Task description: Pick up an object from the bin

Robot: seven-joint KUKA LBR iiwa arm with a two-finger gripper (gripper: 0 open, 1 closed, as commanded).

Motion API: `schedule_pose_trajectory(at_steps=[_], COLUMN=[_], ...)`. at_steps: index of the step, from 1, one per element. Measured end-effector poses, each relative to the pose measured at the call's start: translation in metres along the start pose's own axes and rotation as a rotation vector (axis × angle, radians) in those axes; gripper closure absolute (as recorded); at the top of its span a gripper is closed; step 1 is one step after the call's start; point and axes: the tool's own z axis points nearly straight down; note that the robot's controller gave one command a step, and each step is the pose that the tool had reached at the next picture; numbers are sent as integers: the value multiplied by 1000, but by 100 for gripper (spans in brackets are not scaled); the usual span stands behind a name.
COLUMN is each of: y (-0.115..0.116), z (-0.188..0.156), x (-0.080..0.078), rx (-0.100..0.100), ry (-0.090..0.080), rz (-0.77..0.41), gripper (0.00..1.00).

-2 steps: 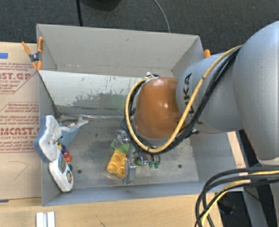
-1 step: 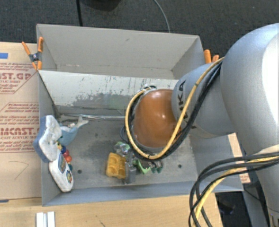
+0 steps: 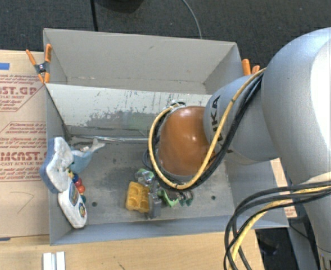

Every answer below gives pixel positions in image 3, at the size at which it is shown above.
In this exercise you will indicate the blue-grey toy whale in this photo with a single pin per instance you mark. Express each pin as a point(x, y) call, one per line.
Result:
point(82, 159)

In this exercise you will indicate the white toy phone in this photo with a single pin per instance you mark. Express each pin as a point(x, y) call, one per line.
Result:
point(74, 209)

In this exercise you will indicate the colourful bead toy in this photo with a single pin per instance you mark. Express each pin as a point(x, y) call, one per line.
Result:
point(80, 184)

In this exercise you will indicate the grey metal bin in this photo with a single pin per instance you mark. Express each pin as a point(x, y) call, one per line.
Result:
point(120, 66)

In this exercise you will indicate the yellow toy block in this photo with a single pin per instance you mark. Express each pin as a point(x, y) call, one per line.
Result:
point(137, 197)

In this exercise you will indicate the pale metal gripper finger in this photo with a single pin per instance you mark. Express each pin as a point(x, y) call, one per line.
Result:
point(154, 207)
point(144, 176)

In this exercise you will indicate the blue and white sponge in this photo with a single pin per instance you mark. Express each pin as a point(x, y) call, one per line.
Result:
point(57, 164)

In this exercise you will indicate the brown cardboard board red print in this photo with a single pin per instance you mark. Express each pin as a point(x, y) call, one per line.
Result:
point(19, 207)

